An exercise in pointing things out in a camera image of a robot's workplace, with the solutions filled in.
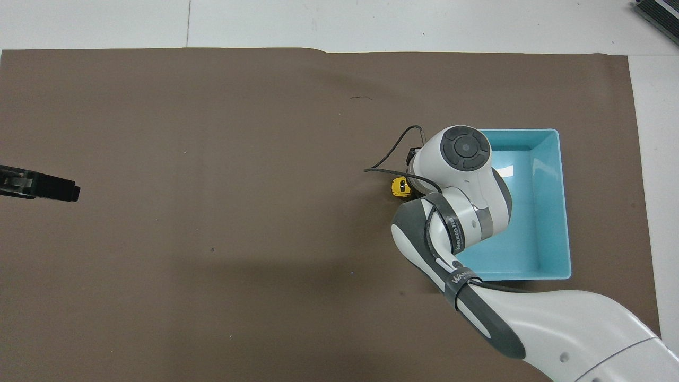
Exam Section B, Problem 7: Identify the dark striped object at corner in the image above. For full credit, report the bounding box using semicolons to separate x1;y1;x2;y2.
631;0;679;33

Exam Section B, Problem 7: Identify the black cable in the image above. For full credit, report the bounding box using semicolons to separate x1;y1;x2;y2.
364;125;532;294

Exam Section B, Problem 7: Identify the light blue plastic bin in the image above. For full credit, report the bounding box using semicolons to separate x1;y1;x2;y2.
455;128;572;281

